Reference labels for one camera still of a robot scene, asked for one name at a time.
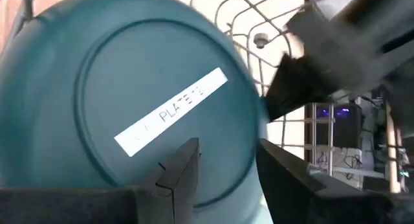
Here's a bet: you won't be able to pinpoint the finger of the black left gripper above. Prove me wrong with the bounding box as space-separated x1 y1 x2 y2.
265 53 328 122

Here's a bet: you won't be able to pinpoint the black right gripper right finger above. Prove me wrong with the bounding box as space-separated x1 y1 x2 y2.
257 139 414 224

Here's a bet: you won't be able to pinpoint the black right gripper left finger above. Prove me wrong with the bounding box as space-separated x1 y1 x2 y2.
0 138 200 224

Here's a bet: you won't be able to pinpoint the grey wire dish rack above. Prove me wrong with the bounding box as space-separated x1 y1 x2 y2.
19 0 360 176

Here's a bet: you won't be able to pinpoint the small teal plate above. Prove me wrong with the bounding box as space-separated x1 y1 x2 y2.
0 0 270 224

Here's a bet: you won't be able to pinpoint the black computer purple lights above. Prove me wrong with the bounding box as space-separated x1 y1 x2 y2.
315 102 363 150

